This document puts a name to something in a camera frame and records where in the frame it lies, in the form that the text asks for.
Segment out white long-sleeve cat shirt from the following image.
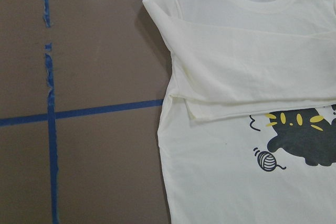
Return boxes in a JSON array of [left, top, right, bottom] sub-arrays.
[[143, 0, 335, 223]]

